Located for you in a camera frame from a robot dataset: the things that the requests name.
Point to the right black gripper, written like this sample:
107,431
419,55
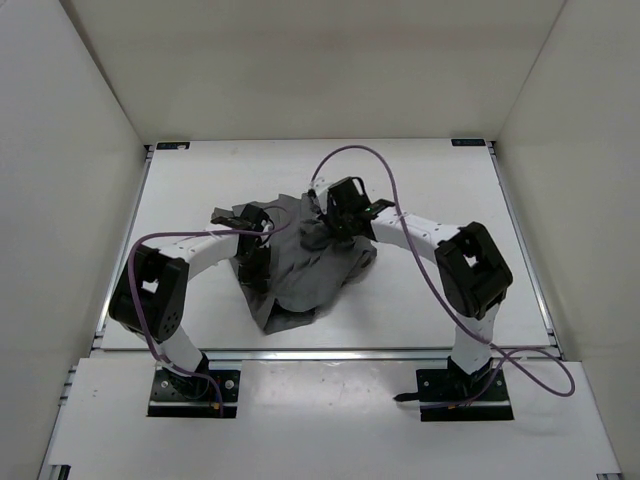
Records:
327,217

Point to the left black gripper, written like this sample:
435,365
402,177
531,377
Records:
257,280

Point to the grey pleated skirt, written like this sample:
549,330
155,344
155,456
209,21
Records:
308,267

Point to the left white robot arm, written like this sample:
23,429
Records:
150,295

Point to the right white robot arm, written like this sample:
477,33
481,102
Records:
474,276

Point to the right blue corner label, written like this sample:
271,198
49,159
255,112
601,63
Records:
467,142

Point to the blue corner label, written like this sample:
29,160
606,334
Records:
467,142
167,146

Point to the left blue corner label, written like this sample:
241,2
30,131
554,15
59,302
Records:
167,146

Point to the aluminium front rail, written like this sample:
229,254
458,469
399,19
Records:
328,354

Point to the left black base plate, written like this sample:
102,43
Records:
173,396

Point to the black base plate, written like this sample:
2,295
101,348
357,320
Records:
440,400
173,396

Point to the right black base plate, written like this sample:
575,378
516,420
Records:
440,400

